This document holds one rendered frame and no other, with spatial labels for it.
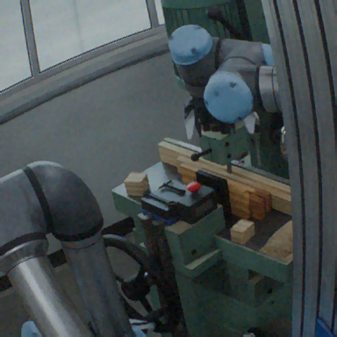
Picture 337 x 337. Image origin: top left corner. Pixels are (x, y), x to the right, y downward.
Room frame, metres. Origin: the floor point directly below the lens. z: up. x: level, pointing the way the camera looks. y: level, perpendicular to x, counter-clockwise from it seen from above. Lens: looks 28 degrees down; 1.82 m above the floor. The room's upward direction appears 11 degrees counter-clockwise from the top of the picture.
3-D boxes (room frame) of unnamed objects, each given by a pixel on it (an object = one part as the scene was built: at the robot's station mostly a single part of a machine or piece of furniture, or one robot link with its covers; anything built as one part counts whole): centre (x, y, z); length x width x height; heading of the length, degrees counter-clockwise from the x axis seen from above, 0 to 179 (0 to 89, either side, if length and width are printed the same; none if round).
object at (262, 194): (1.50, -0.14, 0.92); 0.23 x 0.02 x 0.04; 38
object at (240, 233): (1.33, -0.13, 0.92); 0.04 x 0.04 x 0.03; 43
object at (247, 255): (1.45, -0.07, 0.87); 0.61 x 0.30 x 0.06; 38
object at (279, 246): (1.27, -0.24, 0.92); 0.14 x 0.09 x 0.04; 128
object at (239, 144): (1.55, -0.16, 1.03); 0.14 x 0.07 x 0.09; 128
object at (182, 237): (1.40, -0.01, 0.92); 0.15 x 0.13 x 0.09; 38
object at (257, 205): (1.47, -0.13, 0.93); 0.22 x 0.02 x 0.05; 38
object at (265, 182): (1.53, -0.17, 0.93); 0.60 x 0.02 x 0.05; 38
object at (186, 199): (1.39, -0.01, 0.99); 0.13 x 0.11 x 0.06; 38
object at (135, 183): (1.63, 0.08, 0.92); 0.05 x 0.04 x 0.04; 154
